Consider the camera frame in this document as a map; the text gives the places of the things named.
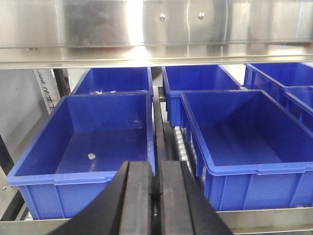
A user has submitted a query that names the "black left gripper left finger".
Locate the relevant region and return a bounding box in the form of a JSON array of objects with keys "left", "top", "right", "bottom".
[{"left": 51, "top": 161, "right": 153, "bottom": 235}]

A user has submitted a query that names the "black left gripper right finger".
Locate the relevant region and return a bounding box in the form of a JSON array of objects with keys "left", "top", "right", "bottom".
[{"left": 159, "top": 161, "right": 232, "bottom": 235}]

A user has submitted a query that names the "white roller track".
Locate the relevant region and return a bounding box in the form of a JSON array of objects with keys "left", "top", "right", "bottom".
[{"left": 172, "top": 126, "right": 196, "bottom": 175}]

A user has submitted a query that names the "blue bin far left front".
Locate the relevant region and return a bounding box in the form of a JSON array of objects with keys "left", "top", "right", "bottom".
[{"left": 7, "top": 92, "right": 156, "bottom": 219}]

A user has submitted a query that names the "blue bin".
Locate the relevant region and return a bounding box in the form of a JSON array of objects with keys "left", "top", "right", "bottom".
[
  {"left": 71, "top": 67, "right": 154, "bottom": 97},
  {"left": 282, "top": 86, "right": 313, "bottom": 131},
  {"left": 7, "top": 92, "right": 156, "bottom": 219},
  {"left": 181, "top": 90, "right": 313, "bottom": 211},
  {"left": 161, "top": 65, "right": 241, "bottom": 126},
  {"left": 244, "top": 62, "right": 313, "bottom": 105}
]

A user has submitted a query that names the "blue bin centre front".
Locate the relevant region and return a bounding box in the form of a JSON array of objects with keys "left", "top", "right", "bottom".
[{"left": 181, "top": 90, "right": 313, "bottom": 211}]

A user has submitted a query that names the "blue bin far left rear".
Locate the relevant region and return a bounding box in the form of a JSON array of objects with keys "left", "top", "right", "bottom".
[{"left": 71, "top": 67, "right": 154, "bottom": 97}]

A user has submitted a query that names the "blue bin centre rear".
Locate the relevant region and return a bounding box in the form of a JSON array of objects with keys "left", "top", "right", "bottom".
[{"left": 161, "top": 65, "right": 241, "bottom": 126}]

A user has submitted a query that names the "blue bin right front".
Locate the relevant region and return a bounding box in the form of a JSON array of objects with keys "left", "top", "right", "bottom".
[{"left": 282, "top": 86, "right": 313, "bottom": 131}]

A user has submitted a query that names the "blue bin right rear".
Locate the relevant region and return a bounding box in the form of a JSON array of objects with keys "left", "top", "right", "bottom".
[{"left": 244, "top": 62, "right": 313, "bottom": 105}]

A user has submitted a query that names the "steel lower shelf rail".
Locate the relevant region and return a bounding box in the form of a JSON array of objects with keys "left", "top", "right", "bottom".
[{"left": 0, "top": 208, "right": 313, "bottom": 235}]

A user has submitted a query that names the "stainless steel shelf front rail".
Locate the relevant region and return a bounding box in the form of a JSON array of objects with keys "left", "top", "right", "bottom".
[{"left": 0, "top": 0, "right": 313, "bottom": 69}]

